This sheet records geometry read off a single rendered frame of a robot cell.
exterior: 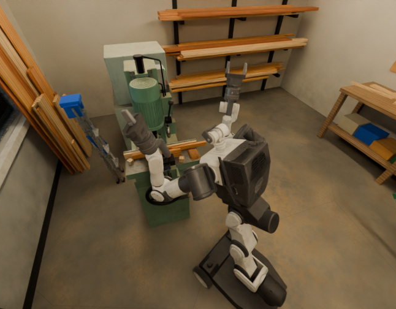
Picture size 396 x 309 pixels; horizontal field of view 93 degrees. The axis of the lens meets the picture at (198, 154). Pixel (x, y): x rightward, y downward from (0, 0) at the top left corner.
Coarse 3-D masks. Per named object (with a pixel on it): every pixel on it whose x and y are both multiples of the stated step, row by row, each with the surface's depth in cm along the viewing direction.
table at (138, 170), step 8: (184, 152) 159; (136, 160) 152; (144, 160) 152; (176, 160) 152; (192, 160) 152; (128, 168) 146; (136, 168) 146; (144, 168) 146; (128, 176) 142; (136, 176) 144; (144, 176) 147
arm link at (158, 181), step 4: (152, 176) 95; (156, 176) 94; (160, 176) 96; (152, 180) 97; (156, 180) 97; (160, 180) 98; (164, 180) 105; (168, 180) 105; (152, 184) 100; (156, 184) 98; (160, 184) 99; (164, 184) 103; (152, 188) 103; (156, 188) 101; (160, 188) 101
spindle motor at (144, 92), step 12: (132, 84) 113; (144, 84) 114; (156, 84) 115; (132, 96) 115; (144, 96) 112; (156, 96) 117; (144, 108) 117; (156, 108) 121; (144, 120) 125; (156, 120) 127
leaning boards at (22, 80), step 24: (0, 24) 185; (0, 48) 178; (24, 48) 214; (0, 72) 164; (24, 72) 201; (24, 96) 188; (48, 96) 226; (48, 120) 204; (72, 120) 249; (48, 144) 215; (72, 144) 230; (72, 168) 257
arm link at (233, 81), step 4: (228, 76) 107; (232, 76) 107; (236, 76) 108; (240, 76) 108; (244, 76) 109; (228, 80) 109; (232, 80) 108; (236, 80) 109; (240, 80) 110; (228, 84) 110; (232, 84) 109; (236, 84) 110; (240, 84) 111; (228, 88) 111; (232, 88) 110; (236, 88) 111; (228, 92) 111; (232, 92) 110; (236, 92) 110; (236, 96) 112
